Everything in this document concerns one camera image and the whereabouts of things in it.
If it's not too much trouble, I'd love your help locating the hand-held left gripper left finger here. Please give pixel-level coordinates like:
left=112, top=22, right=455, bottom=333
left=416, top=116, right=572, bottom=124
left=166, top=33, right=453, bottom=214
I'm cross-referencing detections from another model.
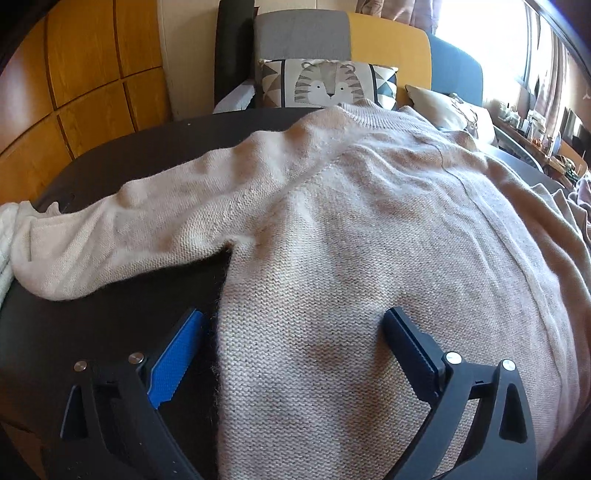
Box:
left=41, top=308, right=206, bottom=480

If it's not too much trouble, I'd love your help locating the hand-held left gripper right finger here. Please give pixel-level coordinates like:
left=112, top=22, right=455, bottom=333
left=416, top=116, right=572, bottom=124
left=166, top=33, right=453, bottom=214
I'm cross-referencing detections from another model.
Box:
left=381, top=307, right=540, bottom=480

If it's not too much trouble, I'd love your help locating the cream knit sweater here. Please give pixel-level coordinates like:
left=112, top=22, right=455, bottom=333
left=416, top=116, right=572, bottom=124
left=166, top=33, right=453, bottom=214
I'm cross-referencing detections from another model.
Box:
left=11, top=102, right=591, bottom=480

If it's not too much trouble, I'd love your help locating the pink ribbed sweater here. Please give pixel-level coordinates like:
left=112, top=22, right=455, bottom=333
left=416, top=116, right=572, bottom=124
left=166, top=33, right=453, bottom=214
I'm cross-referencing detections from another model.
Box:
left=566, top=176, right=591, bottom=245

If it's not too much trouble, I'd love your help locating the white ruffled knit garment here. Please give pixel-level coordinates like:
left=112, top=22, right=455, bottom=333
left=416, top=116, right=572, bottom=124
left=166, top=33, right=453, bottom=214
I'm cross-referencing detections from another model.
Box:
left=0, top=202, right=63, bottom=303

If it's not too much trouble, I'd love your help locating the cluttered wooden side table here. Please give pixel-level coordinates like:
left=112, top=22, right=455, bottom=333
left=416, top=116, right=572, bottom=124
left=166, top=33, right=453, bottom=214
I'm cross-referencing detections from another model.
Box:
left=489, top=115, right=591, bottom=190

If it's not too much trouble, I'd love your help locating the white deer print pillow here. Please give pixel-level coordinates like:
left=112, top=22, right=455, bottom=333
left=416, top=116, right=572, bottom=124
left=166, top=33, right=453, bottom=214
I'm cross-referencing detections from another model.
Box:
left=405, top=84, right=498, bottom=144

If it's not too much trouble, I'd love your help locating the cluster of jars and bottles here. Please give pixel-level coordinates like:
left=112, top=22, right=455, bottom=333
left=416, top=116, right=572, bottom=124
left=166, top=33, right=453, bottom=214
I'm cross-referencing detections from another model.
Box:
left=492, top=97, right=561, bottom=148

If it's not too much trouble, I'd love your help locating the black appliance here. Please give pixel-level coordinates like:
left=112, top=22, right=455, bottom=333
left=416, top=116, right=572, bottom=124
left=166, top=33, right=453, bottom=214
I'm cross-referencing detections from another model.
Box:
left=561, top=107, right=585, bottom=139

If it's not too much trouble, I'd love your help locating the tiger print cushion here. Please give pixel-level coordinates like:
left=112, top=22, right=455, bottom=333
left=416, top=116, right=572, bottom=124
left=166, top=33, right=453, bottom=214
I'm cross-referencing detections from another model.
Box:
left=256, top=58, right=399, bottom=110

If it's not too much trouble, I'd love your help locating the bright window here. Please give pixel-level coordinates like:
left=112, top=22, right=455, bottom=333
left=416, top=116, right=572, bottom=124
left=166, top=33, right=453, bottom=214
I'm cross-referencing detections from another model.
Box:
left=436, top=0, right=546, bottom=100

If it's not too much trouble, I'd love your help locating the blue yellow grey patchwork sofa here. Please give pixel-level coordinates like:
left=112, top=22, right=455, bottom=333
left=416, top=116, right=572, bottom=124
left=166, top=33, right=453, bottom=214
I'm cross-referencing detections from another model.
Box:
left=213, top=0, right=546, bottom=172

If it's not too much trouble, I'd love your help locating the pink sheer curtain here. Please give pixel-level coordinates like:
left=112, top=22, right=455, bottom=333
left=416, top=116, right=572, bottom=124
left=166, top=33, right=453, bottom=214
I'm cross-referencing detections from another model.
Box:
left=355, top=0, right=441, bottom=35

